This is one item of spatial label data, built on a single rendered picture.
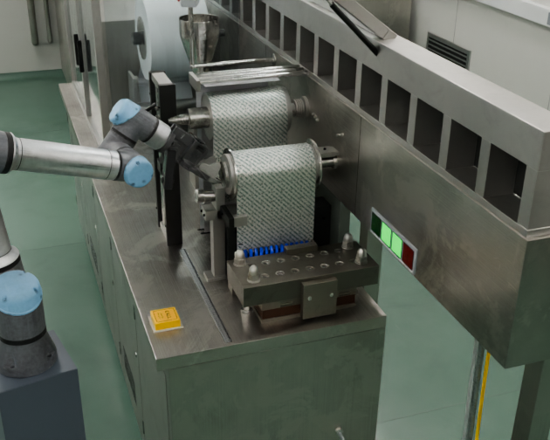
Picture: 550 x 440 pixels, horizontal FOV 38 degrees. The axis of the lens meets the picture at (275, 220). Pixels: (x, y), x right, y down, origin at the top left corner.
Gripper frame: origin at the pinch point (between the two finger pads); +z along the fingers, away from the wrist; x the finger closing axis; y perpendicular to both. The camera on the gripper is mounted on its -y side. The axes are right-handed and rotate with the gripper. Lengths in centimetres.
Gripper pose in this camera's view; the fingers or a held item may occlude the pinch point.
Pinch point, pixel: (215, 181)
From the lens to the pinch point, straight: 225.4
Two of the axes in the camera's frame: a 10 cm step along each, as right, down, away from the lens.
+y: 6.1, -7.7, -1.5
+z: 7.2, 4.6, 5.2
